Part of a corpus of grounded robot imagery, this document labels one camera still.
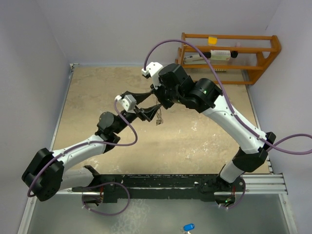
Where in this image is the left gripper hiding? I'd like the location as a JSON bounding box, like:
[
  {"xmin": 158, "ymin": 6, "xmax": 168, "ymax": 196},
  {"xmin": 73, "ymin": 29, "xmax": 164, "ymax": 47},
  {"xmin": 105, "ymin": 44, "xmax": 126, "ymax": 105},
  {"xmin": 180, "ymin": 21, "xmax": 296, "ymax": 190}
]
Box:
[{"xmin": 113, "ymin": 92, "xmax": 160, "ymax": 135}]

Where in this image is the large silver keyring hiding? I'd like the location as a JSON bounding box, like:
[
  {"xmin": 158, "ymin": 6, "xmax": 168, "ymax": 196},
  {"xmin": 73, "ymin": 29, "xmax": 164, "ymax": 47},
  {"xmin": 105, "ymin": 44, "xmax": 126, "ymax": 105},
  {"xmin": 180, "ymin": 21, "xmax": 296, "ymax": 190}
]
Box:
[{"xmin": 155, "ymin": 99, "xmax": 163, "ymax": 126}]

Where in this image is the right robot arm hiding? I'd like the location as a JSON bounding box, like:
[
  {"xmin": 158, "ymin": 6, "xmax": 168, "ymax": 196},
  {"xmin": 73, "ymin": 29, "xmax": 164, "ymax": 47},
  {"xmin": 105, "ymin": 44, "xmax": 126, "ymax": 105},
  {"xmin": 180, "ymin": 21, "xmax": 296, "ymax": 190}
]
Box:
[{"xmin": 142, "ymin": 62, "xmax": 276, "ymax": 191}]

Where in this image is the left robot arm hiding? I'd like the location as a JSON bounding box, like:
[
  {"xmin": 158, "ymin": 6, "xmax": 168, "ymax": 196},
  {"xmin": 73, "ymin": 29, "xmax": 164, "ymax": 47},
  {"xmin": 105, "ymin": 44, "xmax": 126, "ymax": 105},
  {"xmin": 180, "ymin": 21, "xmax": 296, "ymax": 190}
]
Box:
[{"xmin": 21, "ymin": 92, "xmax": 161, "ymax": 201}]

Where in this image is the grey black stapler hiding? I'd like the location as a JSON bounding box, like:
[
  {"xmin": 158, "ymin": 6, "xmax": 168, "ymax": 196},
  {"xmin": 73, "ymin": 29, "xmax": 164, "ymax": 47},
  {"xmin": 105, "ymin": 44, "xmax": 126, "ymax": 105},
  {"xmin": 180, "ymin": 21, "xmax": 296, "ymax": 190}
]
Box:
[{"xmin": 183, "ymin": 54, "xmax": 206, "ymax": 65}]

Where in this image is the strip of staples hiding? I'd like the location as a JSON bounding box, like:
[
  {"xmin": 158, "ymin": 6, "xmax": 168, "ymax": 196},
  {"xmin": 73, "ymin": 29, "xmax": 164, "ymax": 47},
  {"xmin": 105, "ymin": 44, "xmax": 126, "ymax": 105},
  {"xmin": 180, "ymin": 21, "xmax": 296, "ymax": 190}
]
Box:
[{"xmin": 214, "ymin": 69, "xmax": 228, "ymax": 72}]

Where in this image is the white staples box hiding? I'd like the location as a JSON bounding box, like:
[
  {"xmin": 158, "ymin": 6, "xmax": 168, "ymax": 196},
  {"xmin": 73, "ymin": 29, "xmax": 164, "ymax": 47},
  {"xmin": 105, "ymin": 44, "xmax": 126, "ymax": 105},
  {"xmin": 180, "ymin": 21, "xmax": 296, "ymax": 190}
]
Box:
[{"xmin": 210, "ymin": 50, "xmax": 231, "ymax": 61}]

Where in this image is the yellow sticky note pad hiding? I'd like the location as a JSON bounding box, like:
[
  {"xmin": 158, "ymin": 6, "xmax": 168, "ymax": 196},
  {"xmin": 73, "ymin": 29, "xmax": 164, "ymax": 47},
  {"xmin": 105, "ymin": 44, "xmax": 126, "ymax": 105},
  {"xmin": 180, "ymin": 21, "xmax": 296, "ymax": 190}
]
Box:
[{"xmin": 208, "ymin": 37, "xmax": 217, "ymax": 45}]

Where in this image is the wooden shelf rack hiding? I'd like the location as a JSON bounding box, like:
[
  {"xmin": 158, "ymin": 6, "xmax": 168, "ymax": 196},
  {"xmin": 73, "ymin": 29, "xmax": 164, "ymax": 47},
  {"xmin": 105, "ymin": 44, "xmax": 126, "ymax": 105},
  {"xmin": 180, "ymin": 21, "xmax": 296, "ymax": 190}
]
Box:
[{"xmin": 181, "ymin": 33, "xmax": 282, "ymax": 85}]

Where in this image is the blue key tag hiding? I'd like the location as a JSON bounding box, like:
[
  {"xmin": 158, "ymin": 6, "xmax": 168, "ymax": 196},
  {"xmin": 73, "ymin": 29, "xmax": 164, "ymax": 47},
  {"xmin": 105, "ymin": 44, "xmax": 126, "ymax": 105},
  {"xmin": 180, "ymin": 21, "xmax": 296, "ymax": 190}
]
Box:
[{"xmin": 181, "ymin": 223, "xmax": 195, "ymax": 233}]

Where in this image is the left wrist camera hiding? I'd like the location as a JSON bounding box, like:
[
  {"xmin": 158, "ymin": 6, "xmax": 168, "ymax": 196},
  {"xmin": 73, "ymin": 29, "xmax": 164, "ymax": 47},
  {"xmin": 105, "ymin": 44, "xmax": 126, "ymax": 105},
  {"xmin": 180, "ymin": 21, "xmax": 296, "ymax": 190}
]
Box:
[{"xmin": 115, "ymin": 95, "xmax": 137, "ymax": 113}]

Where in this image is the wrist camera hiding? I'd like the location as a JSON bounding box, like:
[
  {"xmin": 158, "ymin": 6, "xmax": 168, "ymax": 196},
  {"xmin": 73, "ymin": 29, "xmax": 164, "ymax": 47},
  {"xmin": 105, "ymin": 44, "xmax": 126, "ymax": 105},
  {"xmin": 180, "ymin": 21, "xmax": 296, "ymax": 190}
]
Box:
[
  {"xmin": 141, "ymin": 62, "xmax": 163, "ymax": 89},
  {"xmin": 115, "ymin": 95, "xmax": 137, "ymax": 113}
]

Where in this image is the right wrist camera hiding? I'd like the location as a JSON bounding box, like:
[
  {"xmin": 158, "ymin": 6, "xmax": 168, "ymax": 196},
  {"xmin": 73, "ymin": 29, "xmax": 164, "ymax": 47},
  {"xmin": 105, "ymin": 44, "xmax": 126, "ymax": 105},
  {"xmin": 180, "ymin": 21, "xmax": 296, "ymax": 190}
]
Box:
[{"xmin": 141, "ymin": 62, "xmax": 163, "ymax": 89}]

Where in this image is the black base frame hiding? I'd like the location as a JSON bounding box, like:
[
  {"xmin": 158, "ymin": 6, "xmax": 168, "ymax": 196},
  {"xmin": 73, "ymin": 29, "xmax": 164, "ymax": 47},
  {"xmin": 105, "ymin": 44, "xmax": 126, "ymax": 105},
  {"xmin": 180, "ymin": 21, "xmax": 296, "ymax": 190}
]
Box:
[{"xmin": 73, "ymin": 166, "xmax": 246, "ymax": 203}]

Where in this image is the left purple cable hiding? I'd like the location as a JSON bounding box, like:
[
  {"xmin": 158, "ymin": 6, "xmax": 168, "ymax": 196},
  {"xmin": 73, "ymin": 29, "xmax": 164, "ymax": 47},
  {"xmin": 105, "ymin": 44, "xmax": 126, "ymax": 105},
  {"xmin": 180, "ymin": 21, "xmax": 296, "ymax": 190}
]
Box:
[{"xmin": 26, "ymin": 97, "xmax": 138, "ymax": 216}]

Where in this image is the purple cable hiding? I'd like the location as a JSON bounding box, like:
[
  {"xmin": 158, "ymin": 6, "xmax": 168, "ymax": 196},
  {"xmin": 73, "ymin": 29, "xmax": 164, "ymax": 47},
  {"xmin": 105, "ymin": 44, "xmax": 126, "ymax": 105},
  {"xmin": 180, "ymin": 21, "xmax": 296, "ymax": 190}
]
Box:
[
  {"xmin": 26, "ymin": 97, "xmax": 138, "ymax": 216},
  {"xmin": 143, "ymin": 39, "xmax": 312, "ymax": 210}
]

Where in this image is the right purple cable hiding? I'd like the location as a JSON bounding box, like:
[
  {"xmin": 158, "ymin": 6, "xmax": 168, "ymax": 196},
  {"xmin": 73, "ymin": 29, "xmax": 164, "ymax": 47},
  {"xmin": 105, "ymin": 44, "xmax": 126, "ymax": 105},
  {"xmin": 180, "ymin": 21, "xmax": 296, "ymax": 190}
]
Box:
[{"xmin": 143, "ymin": 39, "xmax": 312, "ymax": 210}]

